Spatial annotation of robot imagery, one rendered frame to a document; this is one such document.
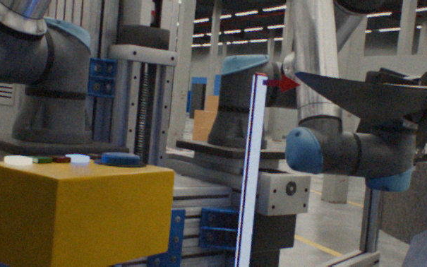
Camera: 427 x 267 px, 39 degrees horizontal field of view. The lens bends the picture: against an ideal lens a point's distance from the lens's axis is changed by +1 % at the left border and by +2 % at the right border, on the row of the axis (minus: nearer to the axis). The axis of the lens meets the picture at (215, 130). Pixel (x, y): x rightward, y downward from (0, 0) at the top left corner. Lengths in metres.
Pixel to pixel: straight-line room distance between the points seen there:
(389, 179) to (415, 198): 1.98
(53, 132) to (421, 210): 2.14
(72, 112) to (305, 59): 0.45
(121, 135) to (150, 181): 0.77
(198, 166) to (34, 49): 0.59
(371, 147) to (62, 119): 0.57
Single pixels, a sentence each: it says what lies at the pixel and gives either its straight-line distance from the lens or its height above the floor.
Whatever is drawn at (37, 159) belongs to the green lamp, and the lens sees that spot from 0.60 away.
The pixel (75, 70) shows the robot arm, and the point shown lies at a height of 1.18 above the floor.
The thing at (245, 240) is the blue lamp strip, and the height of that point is 0.96.
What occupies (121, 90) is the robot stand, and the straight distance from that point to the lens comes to 1.37.
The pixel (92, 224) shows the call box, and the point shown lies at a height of 1.03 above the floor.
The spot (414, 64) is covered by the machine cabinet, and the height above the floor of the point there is 2.08.
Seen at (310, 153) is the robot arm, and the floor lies 1.08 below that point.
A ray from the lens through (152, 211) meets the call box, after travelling 0.62.
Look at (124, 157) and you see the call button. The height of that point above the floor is 1.08.
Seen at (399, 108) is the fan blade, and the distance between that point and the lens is 0.84.
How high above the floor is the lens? 1.15
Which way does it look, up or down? 3 degrees down
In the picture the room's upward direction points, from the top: 6 degrees clockwise
